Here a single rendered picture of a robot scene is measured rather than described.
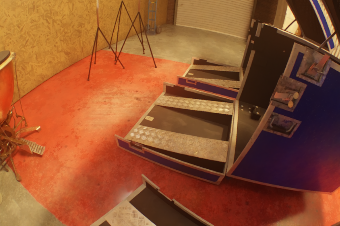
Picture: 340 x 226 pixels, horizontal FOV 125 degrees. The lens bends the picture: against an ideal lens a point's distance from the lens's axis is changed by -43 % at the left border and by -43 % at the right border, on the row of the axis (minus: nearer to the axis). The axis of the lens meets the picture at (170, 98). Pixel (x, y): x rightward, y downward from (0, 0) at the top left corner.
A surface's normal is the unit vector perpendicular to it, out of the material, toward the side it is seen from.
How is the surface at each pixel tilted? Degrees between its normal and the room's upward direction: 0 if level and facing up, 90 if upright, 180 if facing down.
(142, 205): 1
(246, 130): 0
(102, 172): 0
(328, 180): 90
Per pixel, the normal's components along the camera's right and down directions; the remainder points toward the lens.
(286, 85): -0.38, 0.51
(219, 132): 0.06, -0.82
